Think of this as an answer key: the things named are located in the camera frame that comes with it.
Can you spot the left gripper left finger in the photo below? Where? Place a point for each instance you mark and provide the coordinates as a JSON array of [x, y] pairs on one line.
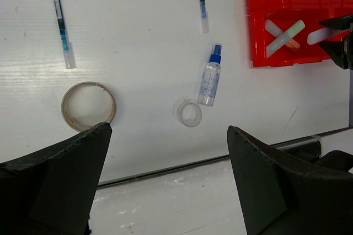
[[51, 191]]

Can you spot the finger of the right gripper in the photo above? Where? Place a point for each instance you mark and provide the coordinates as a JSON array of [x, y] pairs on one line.
[[339, 51], [338, 23]]

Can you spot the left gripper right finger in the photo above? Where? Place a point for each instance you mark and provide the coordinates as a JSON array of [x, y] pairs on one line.
[[282, 194]]

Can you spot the pink highlighter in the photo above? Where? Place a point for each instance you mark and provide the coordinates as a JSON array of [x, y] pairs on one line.
[[321, 35]]

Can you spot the green highlighter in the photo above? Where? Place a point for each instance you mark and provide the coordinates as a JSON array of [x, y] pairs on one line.
[[293, 30]]

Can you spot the orange highlighter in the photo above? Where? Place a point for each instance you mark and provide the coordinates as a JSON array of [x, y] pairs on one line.
[[280, 38]]

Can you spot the small clear tape roll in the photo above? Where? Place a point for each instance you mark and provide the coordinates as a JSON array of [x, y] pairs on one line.
[[189, 114]]

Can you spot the blue spray bottle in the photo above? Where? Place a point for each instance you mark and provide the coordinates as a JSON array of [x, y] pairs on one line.
[[210, 78]]

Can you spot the blue pen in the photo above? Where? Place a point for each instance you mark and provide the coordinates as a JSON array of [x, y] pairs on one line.
[[66, 45], [204, 17]]

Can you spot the red compartment tray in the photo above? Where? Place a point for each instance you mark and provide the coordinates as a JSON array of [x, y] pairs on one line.
[[284, 13]]

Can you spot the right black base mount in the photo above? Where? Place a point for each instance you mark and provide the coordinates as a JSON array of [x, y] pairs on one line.
[[309, 149]]

